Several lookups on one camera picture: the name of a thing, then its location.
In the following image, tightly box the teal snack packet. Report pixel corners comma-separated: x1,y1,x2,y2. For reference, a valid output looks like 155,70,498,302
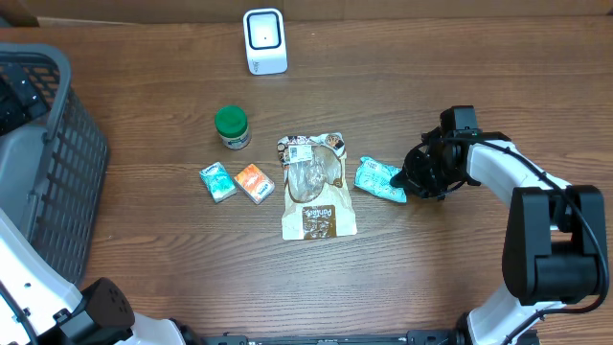
353,156,407,203

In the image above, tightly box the brown white snack pouch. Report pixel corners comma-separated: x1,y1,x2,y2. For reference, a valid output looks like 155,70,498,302
277,132,357,241

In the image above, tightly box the orange tissue pack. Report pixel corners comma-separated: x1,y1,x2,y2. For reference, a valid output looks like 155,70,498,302
234,164,275,204

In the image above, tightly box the green lid jar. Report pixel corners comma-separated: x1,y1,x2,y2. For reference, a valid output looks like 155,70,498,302
215,105,251,150

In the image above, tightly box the green tissue pack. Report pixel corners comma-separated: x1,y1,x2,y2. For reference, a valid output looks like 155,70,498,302
199,162,237,203

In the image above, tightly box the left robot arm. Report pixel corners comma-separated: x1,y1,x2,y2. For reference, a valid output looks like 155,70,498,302
1,62,196,344

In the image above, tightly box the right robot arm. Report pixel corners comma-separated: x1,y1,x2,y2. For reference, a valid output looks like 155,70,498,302
391,105,610,344

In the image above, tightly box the grey plastic mesh basket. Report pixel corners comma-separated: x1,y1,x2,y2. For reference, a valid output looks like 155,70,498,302
1,43,110,285

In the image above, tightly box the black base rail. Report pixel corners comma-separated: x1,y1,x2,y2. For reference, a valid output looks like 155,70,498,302
201,330,468,345

